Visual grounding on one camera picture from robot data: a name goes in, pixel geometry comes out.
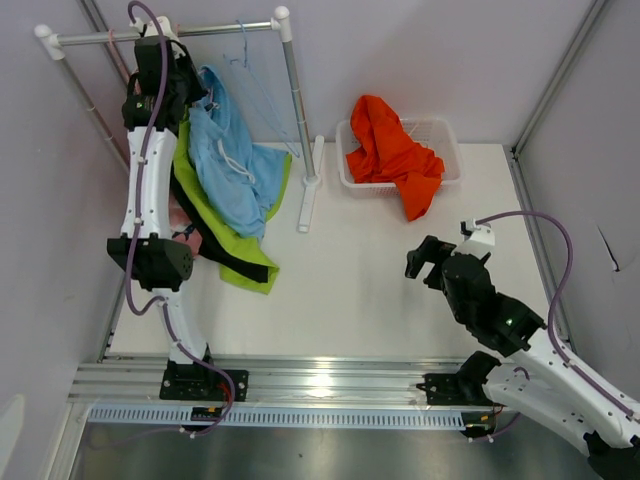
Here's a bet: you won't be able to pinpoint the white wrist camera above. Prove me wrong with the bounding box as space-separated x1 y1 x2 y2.
455 219 496 259
130 16 179 41

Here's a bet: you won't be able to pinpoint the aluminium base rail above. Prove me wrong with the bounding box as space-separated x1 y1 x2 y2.
67 355 464 410

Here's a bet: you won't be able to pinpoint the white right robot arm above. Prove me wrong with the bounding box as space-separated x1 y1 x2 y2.
405 235 639 479

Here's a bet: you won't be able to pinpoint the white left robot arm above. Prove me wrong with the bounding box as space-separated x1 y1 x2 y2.
107 35 217 400

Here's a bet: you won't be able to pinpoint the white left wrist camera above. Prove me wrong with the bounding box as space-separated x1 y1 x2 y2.
130 16 179 41

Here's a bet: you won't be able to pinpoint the metal clothes rack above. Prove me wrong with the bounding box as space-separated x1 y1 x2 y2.
34 6 325 234

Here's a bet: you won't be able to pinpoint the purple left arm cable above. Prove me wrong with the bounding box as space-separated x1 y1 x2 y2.
122 0 236 439

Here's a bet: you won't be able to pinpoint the white slotted cable duct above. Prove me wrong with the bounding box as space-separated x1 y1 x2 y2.
87 403 466 431

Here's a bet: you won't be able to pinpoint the orange shorts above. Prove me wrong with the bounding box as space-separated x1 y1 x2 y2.
346 95 445 221

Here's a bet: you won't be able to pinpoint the black shorts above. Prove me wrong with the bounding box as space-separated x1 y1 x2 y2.
170 169 269 284

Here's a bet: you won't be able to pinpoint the white plastic basket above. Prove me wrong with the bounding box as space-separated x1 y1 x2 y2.
335 117 464 199

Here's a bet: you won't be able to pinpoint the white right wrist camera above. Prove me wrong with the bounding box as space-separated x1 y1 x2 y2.
455 219 496 259

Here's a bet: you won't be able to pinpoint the pink patterned shorts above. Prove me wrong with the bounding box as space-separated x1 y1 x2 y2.
168 192 202 257

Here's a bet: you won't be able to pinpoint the lime green shorts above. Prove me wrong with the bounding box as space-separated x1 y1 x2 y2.
171 117 294 296

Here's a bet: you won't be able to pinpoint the blue wire hanger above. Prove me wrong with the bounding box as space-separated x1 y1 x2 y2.
223 20 301 158

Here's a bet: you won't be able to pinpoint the light blue shorts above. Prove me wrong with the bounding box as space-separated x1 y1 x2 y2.
188 65 292 240

